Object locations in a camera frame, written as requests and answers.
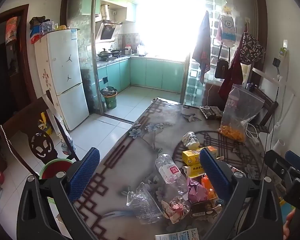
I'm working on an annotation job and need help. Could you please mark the zip bag of orange snacks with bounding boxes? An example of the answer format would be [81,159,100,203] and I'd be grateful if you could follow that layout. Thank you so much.
[219,84,265,142]

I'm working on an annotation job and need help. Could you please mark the yellow bag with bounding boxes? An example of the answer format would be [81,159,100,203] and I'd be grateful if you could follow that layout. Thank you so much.
[38,112,53,136]

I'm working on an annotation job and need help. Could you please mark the black wok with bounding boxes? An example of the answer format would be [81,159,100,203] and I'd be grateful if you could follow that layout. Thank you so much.
[97,48,113,61]

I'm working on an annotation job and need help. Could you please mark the orange snack packet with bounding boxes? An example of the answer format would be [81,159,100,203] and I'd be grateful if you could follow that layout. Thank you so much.
[201,175,217,200]

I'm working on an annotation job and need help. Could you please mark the clear plastic storage box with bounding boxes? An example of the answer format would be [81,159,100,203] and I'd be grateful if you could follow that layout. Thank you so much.
[40,21,53,33]

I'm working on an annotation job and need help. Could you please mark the pink printed paper wad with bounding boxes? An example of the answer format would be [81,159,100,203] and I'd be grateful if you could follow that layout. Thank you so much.
[162,196,191,225]

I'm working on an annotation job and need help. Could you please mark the red hanging decoration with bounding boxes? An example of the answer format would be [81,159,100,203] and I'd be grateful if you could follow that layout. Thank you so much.
[5,17,19,45]

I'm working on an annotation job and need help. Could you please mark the black cable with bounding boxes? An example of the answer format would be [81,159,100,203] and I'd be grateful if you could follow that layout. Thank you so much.
[264,65,282,153]

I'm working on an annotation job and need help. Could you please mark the teal kitchen wall cabinets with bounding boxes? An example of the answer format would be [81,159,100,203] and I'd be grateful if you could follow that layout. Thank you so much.
[80,0,138,23]

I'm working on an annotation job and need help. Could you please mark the white blue cartoon hanging bag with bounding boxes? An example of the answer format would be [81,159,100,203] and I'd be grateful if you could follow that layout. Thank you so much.
[216,4,237,48]

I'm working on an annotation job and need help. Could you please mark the white plastic tube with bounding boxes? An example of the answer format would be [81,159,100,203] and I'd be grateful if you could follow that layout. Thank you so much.
[273,138,286,156]

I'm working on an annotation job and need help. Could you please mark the dark letter-print bag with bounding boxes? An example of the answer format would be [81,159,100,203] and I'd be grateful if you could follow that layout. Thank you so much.
[240,31,266,64]

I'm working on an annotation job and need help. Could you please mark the blue yellow plastic board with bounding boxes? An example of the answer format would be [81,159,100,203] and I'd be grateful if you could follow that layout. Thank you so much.
[277,197,295,212]

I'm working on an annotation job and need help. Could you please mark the person's right hand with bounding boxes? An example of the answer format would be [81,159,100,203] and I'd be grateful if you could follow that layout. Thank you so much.
[283,209,296,239]

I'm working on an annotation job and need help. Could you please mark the purple foil wrapper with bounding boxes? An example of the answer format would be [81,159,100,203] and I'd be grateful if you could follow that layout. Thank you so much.
[186,177,208,203]

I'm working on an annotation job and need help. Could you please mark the clear plastic water bottle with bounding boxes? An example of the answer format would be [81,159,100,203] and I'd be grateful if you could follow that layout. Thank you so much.
[155,153,189,195]

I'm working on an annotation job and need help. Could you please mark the white refrigerator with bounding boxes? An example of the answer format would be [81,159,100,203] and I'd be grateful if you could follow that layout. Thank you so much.
[34,28,90,131]

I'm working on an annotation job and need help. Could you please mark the dark carved wooden chair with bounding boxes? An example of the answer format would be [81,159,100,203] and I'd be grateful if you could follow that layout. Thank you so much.
[0,90,81,178]

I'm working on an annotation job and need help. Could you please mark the yellow cardboard box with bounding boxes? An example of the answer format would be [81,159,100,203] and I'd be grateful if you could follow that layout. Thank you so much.
[182,146,218,166]

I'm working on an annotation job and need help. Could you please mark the red bin with green rim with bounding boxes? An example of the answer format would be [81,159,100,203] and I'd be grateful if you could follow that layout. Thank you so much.
[39,158,73,180]

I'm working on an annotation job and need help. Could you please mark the teal kitchen base cabinets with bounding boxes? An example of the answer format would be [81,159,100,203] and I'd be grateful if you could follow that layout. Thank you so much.
[96,56,186,93]

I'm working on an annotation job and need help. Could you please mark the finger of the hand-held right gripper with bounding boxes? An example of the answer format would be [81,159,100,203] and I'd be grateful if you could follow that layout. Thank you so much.
[285,151,300,173]
[264,150,295,188]

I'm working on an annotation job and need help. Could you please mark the dark cigarette box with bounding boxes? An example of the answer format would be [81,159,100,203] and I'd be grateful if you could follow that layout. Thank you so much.
[189,197,223,218]

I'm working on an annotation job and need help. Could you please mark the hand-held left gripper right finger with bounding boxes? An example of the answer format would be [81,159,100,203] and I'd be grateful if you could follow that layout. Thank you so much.
[199,147,283,240]

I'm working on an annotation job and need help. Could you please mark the crumpled clear plastic packaging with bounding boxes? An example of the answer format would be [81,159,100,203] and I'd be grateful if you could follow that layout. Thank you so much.
[126,181,166,225]

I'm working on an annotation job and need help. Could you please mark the green trash can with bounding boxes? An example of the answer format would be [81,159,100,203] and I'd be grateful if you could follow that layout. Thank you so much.
[100,86,118,109]

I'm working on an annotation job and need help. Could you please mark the black shoulder bag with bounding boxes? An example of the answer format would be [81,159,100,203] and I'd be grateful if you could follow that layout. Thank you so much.
[214,58,230,79]

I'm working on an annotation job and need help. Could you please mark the printed paper cup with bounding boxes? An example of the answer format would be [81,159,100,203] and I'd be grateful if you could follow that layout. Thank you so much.
[181,131,201,148]

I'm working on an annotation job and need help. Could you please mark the white charger cable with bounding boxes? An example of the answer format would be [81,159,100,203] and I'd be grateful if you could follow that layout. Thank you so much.
[244,122,261,146]

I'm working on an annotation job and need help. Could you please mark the dark red hanging cloth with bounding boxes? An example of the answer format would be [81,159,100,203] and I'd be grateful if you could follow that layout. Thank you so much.
[218,47,244,103]

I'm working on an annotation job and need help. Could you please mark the red blue carton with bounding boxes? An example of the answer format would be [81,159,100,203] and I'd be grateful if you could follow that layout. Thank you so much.
[30,26,42,44]

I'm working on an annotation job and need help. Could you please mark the range hood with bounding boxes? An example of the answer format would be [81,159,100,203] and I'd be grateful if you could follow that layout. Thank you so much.
[95,19,123,43]

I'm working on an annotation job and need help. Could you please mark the printed leaflet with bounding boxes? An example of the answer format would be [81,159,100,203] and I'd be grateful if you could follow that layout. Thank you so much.
[154,227,199,240]

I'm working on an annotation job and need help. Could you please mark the labelled bottle on floor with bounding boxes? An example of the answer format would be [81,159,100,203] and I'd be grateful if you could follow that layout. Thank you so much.
[61,139,76,156]

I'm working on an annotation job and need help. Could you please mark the dark wooden door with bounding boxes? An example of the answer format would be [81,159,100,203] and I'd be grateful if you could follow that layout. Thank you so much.
[0,4,38,123]

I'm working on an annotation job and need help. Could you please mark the red grey hanging towel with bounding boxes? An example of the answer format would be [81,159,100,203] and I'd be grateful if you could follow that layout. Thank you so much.
[192,10,211,85]

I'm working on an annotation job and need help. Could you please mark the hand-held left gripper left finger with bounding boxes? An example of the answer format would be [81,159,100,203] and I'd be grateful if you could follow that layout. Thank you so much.
[16,147,101,240]

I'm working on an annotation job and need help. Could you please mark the green white plug-in charger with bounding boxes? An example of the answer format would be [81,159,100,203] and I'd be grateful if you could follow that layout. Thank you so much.
[279,39,289,57]

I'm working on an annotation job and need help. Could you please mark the silver vent duct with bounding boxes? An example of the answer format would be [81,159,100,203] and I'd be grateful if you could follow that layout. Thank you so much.
[100,3,110,21]

